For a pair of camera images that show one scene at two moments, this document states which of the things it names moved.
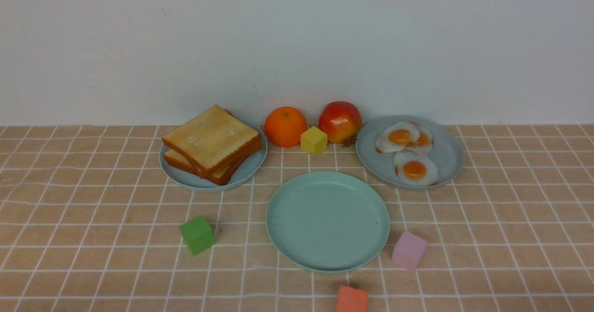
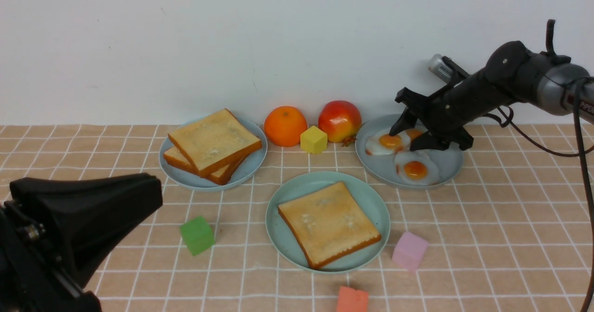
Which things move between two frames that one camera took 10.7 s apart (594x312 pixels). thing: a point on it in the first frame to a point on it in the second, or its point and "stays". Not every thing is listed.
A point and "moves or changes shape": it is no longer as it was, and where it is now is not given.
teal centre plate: [327, 222] stays
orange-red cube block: [350, 300] stays
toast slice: [213, 139] to [328, 224]
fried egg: [396, 137] moves or changes shape
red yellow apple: [342, 122] stays
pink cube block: [409, 250] stays
